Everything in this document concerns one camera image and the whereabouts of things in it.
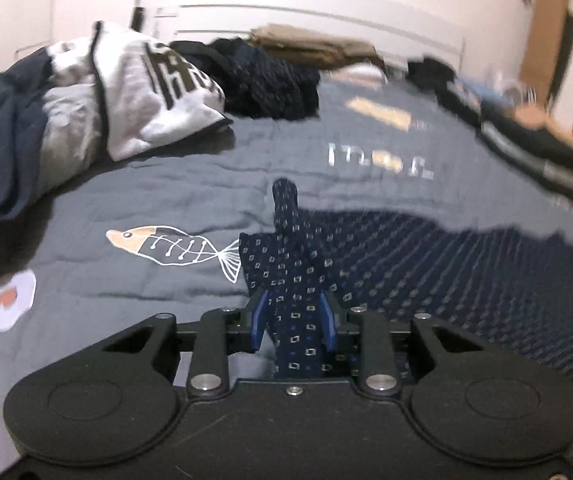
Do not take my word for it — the grey quilted bedspread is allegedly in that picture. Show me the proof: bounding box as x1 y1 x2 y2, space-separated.
0 79 573 471

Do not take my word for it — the white grey printed sweatshirt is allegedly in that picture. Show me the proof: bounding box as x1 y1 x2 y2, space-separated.
37 23 230 195

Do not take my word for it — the navy dotted sweater orange collar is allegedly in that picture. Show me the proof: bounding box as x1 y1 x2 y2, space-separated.
240 179 573 380

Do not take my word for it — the folded khaki blanket stack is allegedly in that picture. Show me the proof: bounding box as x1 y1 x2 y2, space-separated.
248 24 385 70

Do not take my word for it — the white headboard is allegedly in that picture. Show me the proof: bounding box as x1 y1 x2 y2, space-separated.
153 2 465 70

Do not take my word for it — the tall cardboard roll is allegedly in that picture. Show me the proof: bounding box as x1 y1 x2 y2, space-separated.
519 0 570 106

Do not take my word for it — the crumpled navy dotted garment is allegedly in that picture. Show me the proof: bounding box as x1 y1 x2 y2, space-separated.
170 38 320 122

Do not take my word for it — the stack of folded dark clothes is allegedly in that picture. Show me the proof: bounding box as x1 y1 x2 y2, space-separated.
406 56 573 204

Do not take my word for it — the navy blue jacket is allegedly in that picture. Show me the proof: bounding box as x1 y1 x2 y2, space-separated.
0 48 54 266

